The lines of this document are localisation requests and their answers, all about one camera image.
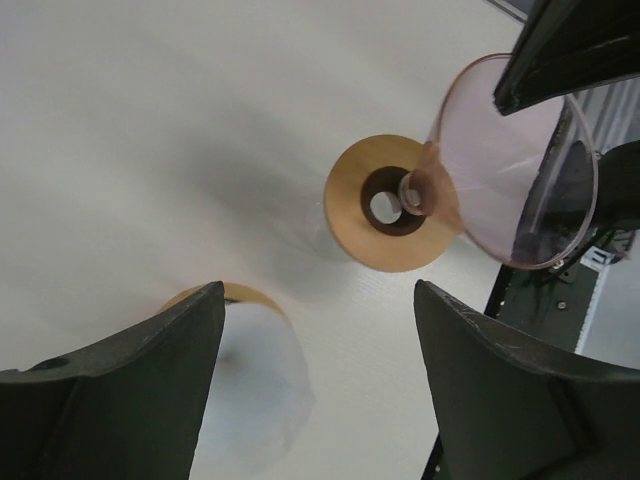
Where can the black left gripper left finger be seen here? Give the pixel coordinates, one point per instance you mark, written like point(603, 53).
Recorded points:
point(129, 406)

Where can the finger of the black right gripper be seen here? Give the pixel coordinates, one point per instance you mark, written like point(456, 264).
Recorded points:
point(567, 47)

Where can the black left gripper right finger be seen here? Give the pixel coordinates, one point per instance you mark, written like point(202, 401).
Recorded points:
point(609, 395)

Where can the white paper coffee filter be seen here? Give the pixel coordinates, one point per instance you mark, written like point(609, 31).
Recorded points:
point(260, 395)

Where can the pink glass dripper cone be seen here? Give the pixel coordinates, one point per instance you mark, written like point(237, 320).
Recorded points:
point(522, 186)

